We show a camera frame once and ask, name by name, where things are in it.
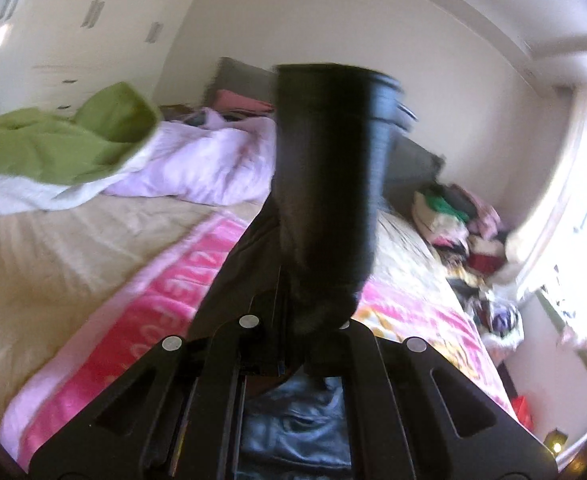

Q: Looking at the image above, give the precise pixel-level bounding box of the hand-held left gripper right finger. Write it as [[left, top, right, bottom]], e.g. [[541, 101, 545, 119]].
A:
[[301, 319, 559, 480]]

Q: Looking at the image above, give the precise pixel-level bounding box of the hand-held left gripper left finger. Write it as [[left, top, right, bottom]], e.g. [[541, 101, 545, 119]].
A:
[[28, 285, 287, 480]]

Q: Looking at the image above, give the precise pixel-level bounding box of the black leather jacket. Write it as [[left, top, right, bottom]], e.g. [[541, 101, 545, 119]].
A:
[[186, 62, 419, 480]]

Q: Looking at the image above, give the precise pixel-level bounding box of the pile of mixed clothes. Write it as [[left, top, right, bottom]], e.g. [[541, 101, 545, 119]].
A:
[[412, 182, 525, 352]]

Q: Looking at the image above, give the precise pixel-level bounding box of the pink printed blanket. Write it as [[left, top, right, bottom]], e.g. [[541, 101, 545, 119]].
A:
[[0, 210, 519, 461]]

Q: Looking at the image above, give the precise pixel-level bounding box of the red bag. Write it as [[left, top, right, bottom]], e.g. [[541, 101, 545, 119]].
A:
[[510, 395, 537, 432]]

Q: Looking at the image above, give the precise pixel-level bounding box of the cream bed sheet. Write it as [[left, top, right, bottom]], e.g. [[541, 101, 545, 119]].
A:
[[0, 192, 457, 426]]

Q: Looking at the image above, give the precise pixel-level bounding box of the grey headboard cushion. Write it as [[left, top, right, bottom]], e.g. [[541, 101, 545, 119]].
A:
[[206, 56, 447, 213]]

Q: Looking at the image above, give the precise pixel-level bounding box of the pale pink duvet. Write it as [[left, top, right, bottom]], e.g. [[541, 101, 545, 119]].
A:
[[102, 107, 280, 207]]

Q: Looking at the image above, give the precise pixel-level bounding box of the white cloth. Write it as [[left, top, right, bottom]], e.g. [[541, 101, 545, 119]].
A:
[[0, 157, 142, 213]]

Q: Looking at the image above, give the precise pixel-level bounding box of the pink pillow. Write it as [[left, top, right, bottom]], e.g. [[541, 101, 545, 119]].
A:
[[212, 89, 277, 117]]

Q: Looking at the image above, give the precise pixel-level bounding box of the light window curtain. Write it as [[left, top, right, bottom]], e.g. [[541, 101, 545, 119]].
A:
[[503, 84, 587, 311]]

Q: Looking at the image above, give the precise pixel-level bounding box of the green cloth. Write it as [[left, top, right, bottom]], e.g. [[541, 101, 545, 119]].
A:
[[0, 81, 164, 186]]

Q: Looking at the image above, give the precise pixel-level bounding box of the cream wardrobe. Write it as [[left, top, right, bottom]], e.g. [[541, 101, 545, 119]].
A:
[[0, 0, 215, 122]]

